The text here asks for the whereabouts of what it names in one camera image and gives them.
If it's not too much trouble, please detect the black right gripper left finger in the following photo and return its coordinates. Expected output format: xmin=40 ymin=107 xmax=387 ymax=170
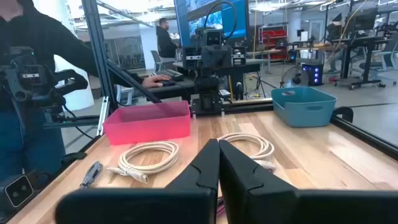
xmin=55 ymin=139 xmax=221 ymax=224

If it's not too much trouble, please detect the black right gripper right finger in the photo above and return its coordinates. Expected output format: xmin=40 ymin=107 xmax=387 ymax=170
xmin=219 ymin=139 xmax=398 ymax=224

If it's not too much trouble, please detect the magenta cable bundle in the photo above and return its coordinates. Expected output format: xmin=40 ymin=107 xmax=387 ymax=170
xmin=216 ymin=196 xmax=226 ymax=218

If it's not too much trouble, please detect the large beige cable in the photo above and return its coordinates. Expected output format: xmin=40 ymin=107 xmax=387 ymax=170
xmin=217 ymin=133 xmax=277 ymax=171

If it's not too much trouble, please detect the grey cable bundle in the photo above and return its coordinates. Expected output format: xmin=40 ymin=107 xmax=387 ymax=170
xmin=80 ymin=161 xmax=104 ymax=190

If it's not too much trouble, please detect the black keyboard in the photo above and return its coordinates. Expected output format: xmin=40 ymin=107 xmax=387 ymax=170
xmin=150 ymin=68 xmax=185 ymax=82

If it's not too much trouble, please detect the person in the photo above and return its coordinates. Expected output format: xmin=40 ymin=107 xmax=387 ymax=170
xmin=0 ymin=0 xmax=147 ymax=187
xmin=155 ymin=17 xmax=178 ymax=59
xmin=325 ymin=12 xmax=348 ymax=73

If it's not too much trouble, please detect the grey operator desk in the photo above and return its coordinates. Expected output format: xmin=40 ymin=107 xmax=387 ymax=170
xmin=136 ymin=74 xmax=200 ymax=102

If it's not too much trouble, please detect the person's hand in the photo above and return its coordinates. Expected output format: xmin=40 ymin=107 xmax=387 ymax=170
xmin=142 ymin=74 xmax=172 ymax=89

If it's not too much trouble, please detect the monitor with blue screen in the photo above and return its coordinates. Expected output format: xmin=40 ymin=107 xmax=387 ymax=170
xmin=173 ymin=0 xmax=251 ymax=47

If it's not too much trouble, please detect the pink plastic bin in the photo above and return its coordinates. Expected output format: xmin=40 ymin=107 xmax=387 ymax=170
xmin=103 ymin=100 xmax=192 ymax=146

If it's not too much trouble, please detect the red storage rack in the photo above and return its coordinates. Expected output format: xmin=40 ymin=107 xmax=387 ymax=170
xmin=260 ymin=29 xmax=289 ymax=60

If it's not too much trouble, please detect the teal plastic basket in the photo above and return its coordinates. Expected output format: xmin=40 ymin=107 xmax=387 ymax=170
xmin=271 ymin=86 xmax=338 ymax=128

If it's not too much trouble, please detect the floor fan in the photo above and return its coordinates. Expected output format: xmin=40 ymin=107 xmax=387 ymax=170
xmin=280 ymin=65 xmax=309 ymax=89

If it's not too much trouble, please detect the black computer tower blue light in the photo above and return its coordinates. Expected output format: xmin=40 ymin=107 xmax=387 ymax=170
xmin=300 ymin=63 xmax=325 ymax=87

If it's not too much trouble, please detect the black workshop desk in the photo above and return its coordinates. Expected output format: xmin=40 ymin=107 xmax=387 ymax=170
xmin=330 ymin=36 xmax=388 ymax=91

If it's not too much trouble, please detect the grey office chair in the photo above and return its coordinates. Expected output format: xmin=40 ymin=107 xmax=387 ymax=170
xmin=359 ymin=39 xmax=398 ymax=88

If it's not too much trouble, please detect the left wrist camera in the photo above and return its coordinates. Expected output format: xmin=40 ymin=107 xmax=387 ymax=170
xmin=203 ymin=29 xmax=223 ymax=47

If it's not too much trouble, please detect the black aluminium table frame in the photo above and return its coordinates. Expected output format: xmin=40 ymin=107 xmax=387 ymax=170
xmin=43 ymin=0 xmax=398 ymax=161

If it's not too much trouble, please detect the silver aluminium bracket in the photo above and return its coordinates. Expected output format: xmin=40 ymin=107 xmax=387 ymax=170
xmin=96 ymin=96 xmax=110 ymax=137

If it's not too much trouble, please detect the black curved cable hook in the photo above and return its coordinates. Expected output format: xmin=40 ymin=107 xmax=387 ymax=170
xmin=331 ymin=106 xmax=354 ymax=124

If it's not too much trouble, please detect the black device on frame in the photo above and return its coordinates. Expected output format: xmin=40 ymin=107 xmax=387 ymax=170
xmin=0 ymin=46 xmax=90 ymax=125

